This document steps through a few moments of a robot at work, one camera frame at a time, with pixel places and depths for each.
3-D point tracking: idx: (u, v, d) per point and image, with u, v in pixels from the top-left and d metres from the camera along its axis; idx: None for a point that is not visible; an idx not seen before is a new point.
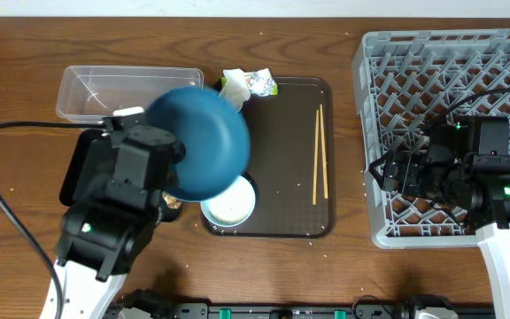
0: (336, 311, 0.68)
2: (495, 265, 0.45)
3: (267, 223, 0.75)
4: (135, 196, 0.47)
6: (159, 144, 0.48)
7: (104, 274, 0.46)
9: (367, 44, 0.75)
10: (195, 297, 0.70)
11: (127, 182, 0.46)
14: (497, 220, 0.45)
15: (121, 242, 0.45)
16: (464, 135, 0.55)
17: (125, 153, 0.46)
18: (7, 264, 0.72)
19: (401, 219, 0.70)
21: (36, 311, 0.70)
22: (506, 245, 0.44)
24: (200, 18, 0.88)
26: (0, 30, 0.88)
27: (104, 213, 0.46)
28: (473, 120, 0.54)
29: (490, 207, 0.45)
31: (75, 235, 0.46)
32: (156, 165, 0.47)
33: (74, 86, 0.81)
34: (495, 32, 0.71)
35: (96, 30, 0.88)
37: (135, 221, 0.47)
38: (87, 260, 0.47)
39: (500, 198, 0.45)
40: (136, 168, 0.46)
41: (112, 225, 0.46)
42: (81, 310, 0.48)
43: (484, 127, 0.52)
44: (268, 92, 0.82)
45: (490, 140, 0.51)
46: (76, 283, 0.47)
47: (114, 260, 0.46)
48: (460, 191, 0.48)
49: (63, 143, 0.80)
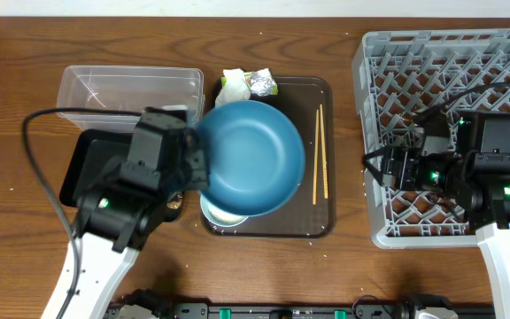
0: (336, 311, 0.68)
2: (495, 265, 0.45)
3: (267, 223, 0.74)
4: (149, 178, 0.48)
6: (173, 128, 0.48)
7: (119, 245, 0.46)
9: (367, 44, 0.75)
10: (195, 297, 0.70)
11: (140, 165, 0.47)
14: (498, 221, 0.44)
15: (136, 218, 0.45)
16: (466, 129, 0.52)
17: (139, 136, 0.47)
18: (7, 263, 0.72)
19: (401, 219, 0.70)
21: (36, 310, 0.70)
22: (506, 245, 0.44)
24: (200, 18, 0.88)
26: (0, 30, 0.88)
27: (120, 192, 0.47)
28: (476, 115, 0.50)
29: (491, 208, 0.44)
31: (92, 210, 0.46)
32: (168, 149, 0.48)
33: (73, 86, 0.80)
34: (495, 32, 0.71)
35: (96, 30, 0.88)
37: (148, 201, 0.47)
38: (104, 235, 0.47)
39: (500, 198, 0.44)
40: (150, 151, 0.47)
41: (127, 202, 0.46)
42: (96, 280, 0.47)
43: (488, 124, 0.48)
44: (268, 93, 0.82)
45: (495, 138, 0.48)
46: (92, 252, 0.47)
47: (130, 236, 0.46)
48: (461, 190, 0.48)
49: (63, 143, 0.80)
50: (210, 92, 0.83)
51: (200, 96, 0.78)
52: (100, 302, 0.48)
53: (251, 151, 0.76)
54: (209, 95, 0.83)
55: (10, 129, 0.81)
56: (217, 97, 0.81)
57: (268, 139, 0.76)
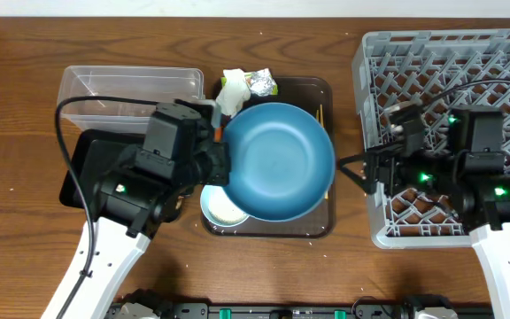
0: (336, 311, 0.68)
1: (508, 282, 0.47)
2: (492, 267, 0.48)
3: (267, 222, 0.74)
4: (163, 167, 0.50)
6: (186, 119, 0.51)
7: (134, 230, 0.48)
9: (367, 44, 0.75)
10: (195, 297, 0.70)
11: (155, 153, 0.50)
14: (491, 224, 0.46)
15: (151, 205, 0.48)
16: (457, 129, 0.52)
17: (154, 126, 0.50)
18: (7, 264, 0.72)
19: (401, 219, 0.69)
21: (36, 310, 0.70)
22: (500, 248, 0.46)
24: (200, 18, 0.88)
26: (0, 30, 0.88)
27: (136, 179, 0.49)
28: (466, 114, 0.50)
29: (483, 210, 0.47)
31: (109, 193, 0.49)
32: (183, 138, 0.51)
33: (73, 85, 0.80)
34: (495, 32, 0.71)
35: (96, 30, 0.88)
37: (163, 188, 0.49)
38: (119, 219, 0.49)
39: (492, 200, 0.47)
40: (165, 140, 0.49)
41: (142, 189, 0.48)
42: (108, 263, 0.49)
43: (478, 123, 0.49)
44: (268, 93, 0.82)
45: (485, 137, 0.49)
46: (107, 236, 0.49)
47: (144, 221, 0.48)
48: (452, 190, 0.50)
49: (63, 143, 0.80)
50: (210, 92, 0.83)
51: (200, 96, 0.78)
52: (110, 287, 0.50)
53: (274, 153, 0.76)
54: (209, 95, 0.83)
55: (11, 129, 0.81)
56: (217, 97, 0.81)
57: (296, 143, 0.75)
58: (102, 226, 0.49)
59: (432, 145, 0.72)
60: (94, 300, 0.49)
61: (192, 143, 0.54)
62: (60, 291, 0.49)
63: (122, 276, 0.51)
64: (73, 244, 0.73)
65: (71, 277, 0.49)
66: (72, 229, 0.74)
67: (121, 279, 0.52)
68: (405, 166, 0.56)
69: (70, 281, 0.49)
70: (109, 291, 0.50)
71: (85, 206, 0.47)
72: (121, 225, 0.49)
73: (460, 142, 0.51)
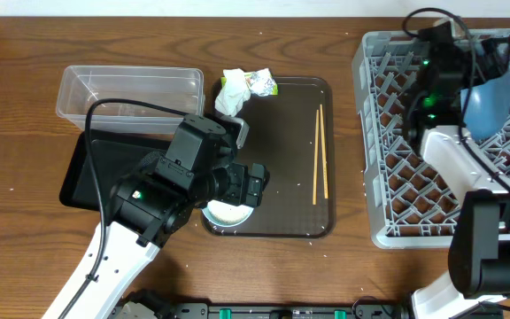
0: (336, 311, 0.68)
1: (453, 154, 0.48)
2: (440, 157, 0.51)
3: (267, 223, 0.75)
4: (181, 177, 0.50)
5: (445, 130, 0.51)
6: (212, 133, 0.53)
7: (145, 238, 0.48)
9: (367, 44, 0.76)
10: (195, 298, 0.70)
11: (176, 163, 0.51)
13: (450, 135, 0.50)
14: (427, 128, 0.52)
15: (166, 215, 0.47)
16: (429, 73, 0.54)
17: (181, 136, 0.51)
18: (6, 264, 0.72)
19: (401, 219, 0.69)
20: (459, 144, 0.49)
21: (35, 311, 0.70)
22: (430, 142, 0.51)
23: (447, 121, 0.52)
24: (200, 17, 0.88)
26: (1, 30, 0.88)
27: (153, 187, 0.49)
28: (436, 67, 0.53)
29: (425, 129, 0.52)
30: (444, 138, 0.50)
31: (125, 198, 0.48)
32: (204, 151, 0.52)
33: (74, 85, 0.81)
34: (496, 32, 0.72)
35: (96, 30, 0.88)
37: (179, 198, 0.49)
38: (132, 225, 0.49)
39: (428, 122, 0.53)
40: (189, 151, 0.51)
41: (158, 197, 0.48)
42: (115, 269, 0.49)
43: (440, 73, 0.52)
44: (268, 92, 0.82)
45: (451, 87, 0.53)
46: (118, 243, 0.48)
47: (157, 231, 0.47)
48: (405, 121, 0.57)
49: (62, 143, 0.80)
50: (210, 91, 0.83)
51: (200, 95, 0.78)
52: (114, 291, 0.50)
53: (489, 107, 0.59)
54: (209, 94, 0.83)
55: (10, 129, 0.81)
56: (217, 97, 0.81)
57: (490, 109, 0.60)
58: (113, 229, 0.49)
59: None
60: (99, 305, 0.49)
61: (212, 159, 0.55)
62: (65, 289, 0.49)
63: (127, 282, 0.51)
64: (73, 244, 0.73)
65: (78, 278, 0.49)
66: (71, 229, 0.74)
67: (127, 284, 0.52)
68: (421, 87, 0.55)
69: (77, 282, 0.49)
70: (113, 296, 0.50)
71: (100, 210, 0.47)
72: (134, 230, 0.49)
73: (430, 81, 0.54)
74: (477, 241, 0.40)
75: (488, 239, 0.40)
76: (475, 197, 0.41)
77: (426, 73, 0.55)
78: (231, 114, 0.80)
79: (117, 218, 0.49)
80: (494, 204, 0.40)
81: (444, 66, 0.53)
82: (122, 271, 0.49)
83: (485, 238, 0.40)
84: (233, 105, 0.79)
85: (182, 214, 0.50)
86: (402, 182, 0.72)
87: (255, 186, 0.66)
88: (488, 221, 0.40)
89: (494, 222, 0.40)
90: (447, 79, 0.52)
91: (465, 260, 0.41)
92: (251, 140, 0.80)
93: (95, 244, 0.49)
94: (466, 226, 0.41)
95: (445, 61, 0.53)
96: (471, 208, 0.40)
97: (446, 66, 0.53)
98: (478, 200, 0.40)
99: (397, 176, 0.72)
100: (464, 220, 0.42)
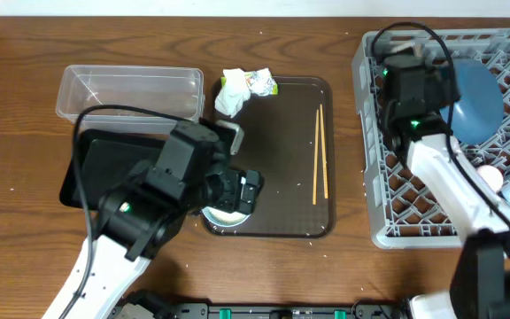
0: (336, 311, 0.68)
1: (442, 171, 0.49)
2: (430, 175, 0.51)
3: (267, 223, 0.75)
4: (173, 187, 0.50)
5: (433, 144, 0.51)
6: (204, 141, 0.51)
7: (133, 254, 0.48)
9: (367, 44, 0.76)
10: (195, 298, 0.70)
11: (167, 172, 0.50)
13: (438, 149, 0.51)
14: (412, 140, 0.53)
15: (154, 229, 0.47)
16: (392, 82, 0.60)
17: (173, 145, 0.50)
18: (6, 264, 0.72)
19: (401, 219, 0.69)
20: (450, 163, 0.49)
21: (36, 310, 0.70)
22: (417, 153, 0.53)
23: (432, 128, 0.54)
24: (200, 17, 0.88)
26: (1, 30, 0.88)
27: (142, 198, 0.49)
28: (394, 71, 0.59)
29: (409, 140, 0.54)
30: (433, 154, 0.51)
31: (112, 213, 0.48)
32: (197, 160, 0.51)
33: (74, 85, 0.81)
34: (495, 32, 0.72)
35: (96, 30, 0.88)
37: (169, 210, 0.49)
38: (119, 238, 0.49)
39: (410, 129, 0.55)
40: (181, 161, 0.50)
41: (148, 209, 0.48)
42: (103, 286, 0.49)
43: (402, 76, 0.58)
44: (268, 92, 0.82)
45: (413, 88, 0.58)
46: (104, 258, 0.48)
47: (145, 245, 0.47)
48: (389, 132, 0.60)
49: (62, 143, 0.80)
50: (210, 91, 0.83)
51: (199, 95, 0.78)
52: (107, 302, 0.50)
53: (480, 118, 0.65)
54: (209, 94, 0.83)
55: (11, 129, 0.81)
56: (217, 97, 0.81)
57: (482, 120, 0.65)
58: (99, 245, 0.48)
59: None
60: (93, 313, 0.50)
61: (205, 167, 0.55)
62: (59, 298, 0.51)
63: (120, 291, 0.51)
64: (73, 244, 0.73)
65: (70, 289, 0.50)
66: (71, 229, 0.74)
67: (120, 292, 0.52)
68: (392, 95, 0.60)
69: (69, 292, 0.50)
70: (107, 306, 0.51)
71: (87, 227, 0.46)
72: (121, 244, 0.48)
73: (397, 86, 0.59)
74: (482, 285, 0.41)
75: (493, 283, 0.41)
76: (474, 242, 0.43)
77: (390, 81, 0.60)
78: (231, 114, 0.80)
79: (104, 230, 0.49)
80: (493, 248, 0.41)
81: (402, 67, 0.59)
82: (112, 286, 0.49)
83: (490, 282, 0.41)
84: (233, 105, 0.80)
85: (173, 226, 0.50)
86: (402, 182, 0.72)
87: (249, 193, 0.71)
88: (493, 266, 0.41)
89: (497, 265, 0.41)
90: (408, 79, 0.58)
91: (472, 302, 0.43)
92: (250, 141, 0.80)
93: (81, 259, 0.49)
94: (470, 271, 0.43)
95: (404, 66, 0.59)
96: (473, 255, 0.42)
97: (405, 68, 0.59)
98: (478, 246, 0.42)
99: (397, 176, 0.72)
100: (467, 264, 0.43)
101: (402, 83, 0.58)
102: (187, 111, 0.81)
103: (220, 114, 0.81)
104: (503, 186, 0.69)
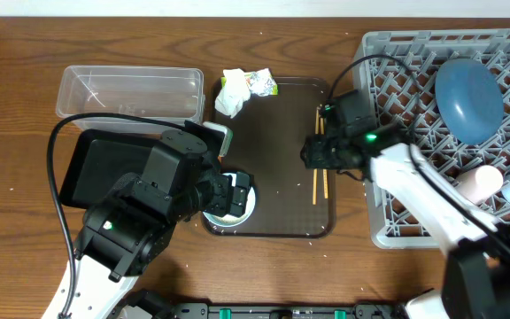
0: (336, 311, 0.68)
1: (409, 187, 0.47)
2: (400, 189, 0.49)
3: (266, 223, 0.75)
4: (160, 200, 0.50)
5: (396, 158, 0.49)
6: (189, 152, 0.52)
7: (118, 274, 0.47)
9: (367, 44, 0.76)
10: (195, 297, 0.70)
11: (152, 185, 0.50)
13: (403, 161, 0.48)
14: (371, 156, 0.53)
15: (140, 245, 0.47)
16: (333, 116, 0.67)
17: (158, 158, 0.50)
18: (5, 264, 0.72)
19: (401, 219, 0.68)
20: (414, 174, 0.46)
21: (35, 311, 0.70)
22: (382, 168, 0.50)
23: (388, 138, 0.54)
24: (200, 17, 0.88)
26: (1, 30, 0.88)
27: (127, 214, 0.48)
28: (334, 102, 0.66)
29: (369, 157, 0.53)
30: (398, 169, 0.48)
31: (96, 231, 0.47)
32: (184, 172, 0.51)
33: (74, 85, 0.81)
34: (495, 32, 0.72)
35: (96, 31, 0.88)
37: (154, 227, 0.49)
38: (103, 258, 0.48)
39: (367, 145, 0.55)
40: (166, 175, 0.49)
41: (131, 227, 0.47)
42: (88, 306, 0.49)
43: (343, 105, 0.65)
44: (268, 92, 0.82)
45: (354, 111, 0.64)
46: (88, 280, 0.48)
47: (130, 263, 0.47)
48: (347, 153, 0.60)
49: (62, 143, 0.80)
50: (210, 91, 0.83)
51: (200, 95, 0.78)
52: None
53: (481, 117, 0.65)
54: (209, 94, 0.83)
55: (10, 129, 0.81)
56: (217, 97, 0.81)
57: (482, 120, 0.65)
58: (82, 266, 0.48)
59: (432, 145, 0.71)
60: None
61: (194, 177, 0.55)
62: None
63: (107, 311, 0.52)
64: None
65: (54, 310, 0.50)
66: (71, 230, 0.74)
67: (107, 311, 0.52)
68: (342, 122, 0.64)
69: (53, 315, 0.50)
70: None
71: (68, 249, 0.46)
72: (105, 263, 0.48)
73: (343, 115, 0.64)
74: (473, 292, 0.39)
75: (483, 286, 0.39)
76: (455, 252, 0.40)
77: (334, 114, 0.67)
78: (231, 114, 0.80)
79: (87, 251, 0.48)
80: (474, 253, 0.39)
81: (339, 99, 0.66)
82: (96, 307, 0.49)
83: (478, 287, 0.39)
84: (233, 105, 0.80)
85: (158, 243, 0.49)
86: None
87: (240, 195, 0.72)
88: (478, 273, 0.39)
89: (483, 270, 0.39)
90: (350, 105, 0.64)
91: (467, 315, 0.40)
92: (250, 141, 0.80)
93: (66, 279, 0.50)
94: (458, 281, 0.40)
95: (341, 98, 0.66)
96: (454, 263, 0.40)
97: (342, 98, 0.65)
98: (458, 254, 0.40)
99: None
100: (452, 273, 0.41)
101: (345, 110, 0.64)
102: (188, 112, 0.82)
103: (220, 115, 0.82)
104: (503, 186, 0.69)
